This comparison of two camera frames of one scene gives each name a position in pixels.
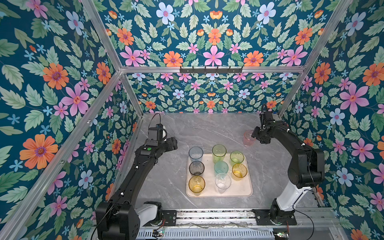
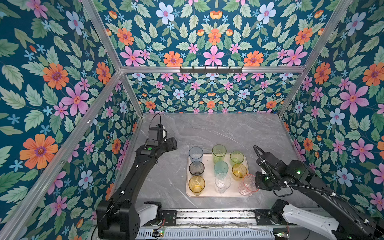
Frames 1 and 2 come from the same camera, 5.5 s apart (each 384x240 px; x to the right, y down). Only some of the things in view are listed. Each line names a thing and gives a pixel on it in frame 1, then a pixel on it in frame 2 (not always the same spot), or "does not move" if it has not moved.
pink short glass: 248,140 -> 248,185
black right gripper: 255,134 -> 258,185
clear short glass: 222,182 does not move
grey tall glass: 196,168 does not move
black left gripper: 172,143 does not move
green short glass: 236,157 does not move
